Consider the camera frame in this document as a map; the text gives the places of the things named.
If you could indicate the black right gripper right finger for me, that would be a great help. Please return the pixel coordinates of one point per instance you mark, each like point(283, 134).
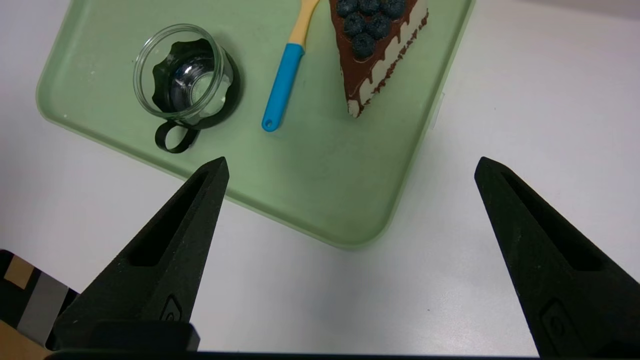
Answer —
point(560, 300)

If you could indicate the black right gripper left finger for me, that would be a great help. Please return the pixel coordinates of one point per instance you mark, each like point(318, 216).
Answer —
point(150, 280)

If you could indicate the chocolate blueberry cake slice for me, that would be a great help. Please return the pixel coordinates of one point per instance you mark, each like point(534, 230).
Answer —
point(365, 60)

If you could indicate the light green plastic tray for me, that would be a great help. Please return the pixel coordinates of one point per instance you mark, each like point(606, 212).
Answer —
point(320, 170)

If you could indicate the clear tape tab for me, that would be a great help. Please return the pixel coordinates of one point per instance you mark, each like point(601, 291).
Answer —
point(438, 112)

